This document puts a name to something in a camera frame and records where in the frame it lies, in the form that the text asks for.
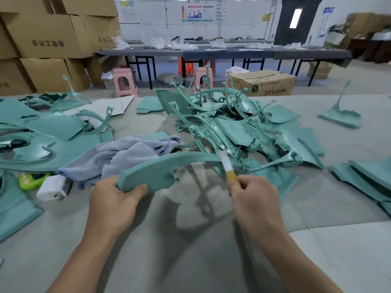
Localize person's left hand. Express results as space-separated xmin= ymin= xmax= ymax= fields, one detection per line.
xmin=86 ymin=175 xmax=149 ymax=243

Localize person's right hand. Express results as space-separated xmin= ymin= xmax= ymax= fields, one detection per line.
xmin=228 ymin=174 xmax=288 ymax=243

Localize grey-blue wiping cloth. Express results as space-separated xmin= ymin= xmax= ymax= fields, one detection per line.
xmin=56 ymin=135 xmax=182 ymax=190

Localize yellow-handled deburring knife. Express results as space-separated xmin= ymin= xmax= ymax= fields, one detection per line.
xmin=218 ymin=149 xmax=238 ymax=182

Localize single green plastic part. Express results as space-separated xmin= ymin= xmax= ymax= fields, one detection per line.
xmin=116 ymin=151 xmax=228 ymax=193

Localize pile of green plastic parts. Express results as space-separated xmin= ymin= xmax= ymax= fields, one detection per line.
xmin=0 ymin=74 xmax=391 ymax=243

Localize brown cardboard box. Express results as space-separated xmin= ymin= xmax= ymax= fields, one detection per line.
xmin=227 ymin=69 xmax=297 ymax=98

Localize stack of brown cardboard boxes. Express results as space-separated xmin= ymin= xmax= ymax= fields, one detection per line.
xmin=0 ymin=0 xmax=122 ymax=97

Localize person's left forearm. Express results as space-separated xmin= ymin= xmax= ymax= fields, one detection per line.
xmin=48 ymin=225 xmax=126 ymax=293

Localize person's right forearm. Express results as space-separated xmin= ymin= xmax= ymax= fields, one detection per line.
xmin=259 ymin=225 xmax=343 ymax=293

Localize white power adapter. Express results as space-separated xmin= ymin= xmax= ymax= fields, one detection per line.
xmin=36 ymin=174 xmax=72 ymax=203

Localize green and yellow gadget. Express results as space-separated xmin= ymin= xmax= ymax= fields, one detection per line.
xmin=18 ymin=173 xmax=51 ymax=192

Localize white paper sheet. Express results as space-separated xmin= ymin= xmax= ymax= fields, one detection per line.
xmin=64 ymin=94 xmax=136 ymax=120

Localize white foam sheet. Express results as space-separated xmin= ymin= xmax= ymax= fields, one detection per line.
xmin=288 ymin=220 xmax=391 ymax=293

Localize pink plastic stool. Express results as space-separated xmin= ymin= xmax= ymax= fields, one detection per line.
xmin=194 ymin=66 xmax=215 ymax=90
xmin=111 ymin=67 xmax=139 ymax=99

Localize long grey work table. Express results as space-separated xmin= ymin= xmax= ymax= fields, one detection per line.
xmin=97 ymin=46 xmax=354 ymax=90

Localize orange object under table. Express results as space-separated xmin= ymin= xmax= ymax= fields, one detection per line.
xmin=178 ymin=58 xmax=196 ymax=79

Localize heap of clear plastic bags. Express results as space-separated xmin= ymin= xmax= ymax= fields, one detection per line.
xmin=111 ymin=33 xmax=197 ymax=51

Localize dark door with window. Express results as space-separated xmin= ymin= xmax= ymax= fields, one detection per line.
xmin=274 ymin=0 xmax=323 ymax=46

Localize colourful wall poster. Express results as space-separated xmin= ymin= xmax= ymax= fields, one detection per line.
xmin=181 ymin=4 xmax=216 ymax=24

